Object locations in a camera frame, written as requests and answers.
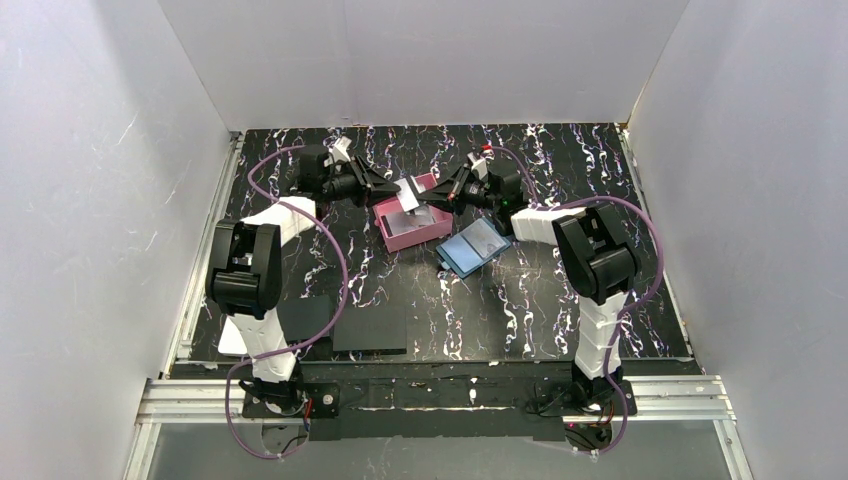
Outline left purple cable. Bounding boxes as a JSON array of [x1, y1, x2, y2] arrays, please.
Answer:
[[223, 145, 350, 460]]

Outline purple cable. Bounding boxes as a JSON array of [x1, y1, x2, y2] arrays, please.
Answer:
[[223, 145, 350, 460], [482, 144, 666, 456]]

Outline aluminium left side rail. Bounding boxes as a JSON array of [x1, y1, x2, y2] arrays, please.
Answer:
[[158, 131, 245, 380]]

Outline aluminium front rail frame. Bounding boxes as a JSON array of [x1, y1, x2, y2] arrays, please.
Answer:
[[124, 370, 752, 479]]

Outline white rectangular device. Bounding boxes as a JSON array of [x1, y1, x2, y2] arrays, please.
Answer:
[[217, 323, 247, 357]]

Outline pink plastic tray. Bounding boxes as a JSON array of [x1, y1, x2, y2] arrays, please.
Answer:
[[372, 197, 453, 253]]

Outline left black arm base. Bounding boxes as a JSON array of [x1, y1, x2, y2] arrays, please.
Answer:
[[238, 380, 340, 419]]

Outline white striped card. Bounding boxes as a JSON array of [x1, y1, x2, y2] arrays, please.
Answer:
[[395, 177, 421, 215]]

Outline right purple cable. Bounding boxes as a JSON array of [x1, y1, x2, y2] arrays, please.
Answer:
[[482, 144, 666, 456]]

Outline blue leather card holder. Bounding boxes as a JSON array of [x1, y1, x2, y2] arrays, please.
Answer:
[[436, 218, 511, 279]]

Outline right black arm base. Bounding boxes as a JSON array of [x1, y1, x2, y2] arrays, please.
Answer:
[[525, 379, 638, 422]]

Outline small black flat plate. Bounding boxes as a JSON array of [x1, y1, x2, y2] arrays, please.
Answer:
[[276, 295, 334, 343]]

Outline large black flat plate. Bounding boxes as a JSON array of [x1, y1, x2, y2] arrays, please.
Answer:
[[331, 305, 407, 354]]

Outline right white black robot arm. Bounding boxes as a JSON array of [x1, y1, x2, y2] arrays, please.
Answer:
[[414, 150, 641, 406]]

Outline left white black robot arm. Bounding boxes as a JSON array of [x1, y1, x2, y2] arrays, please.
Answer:
[[205, 137, 401, 406]]

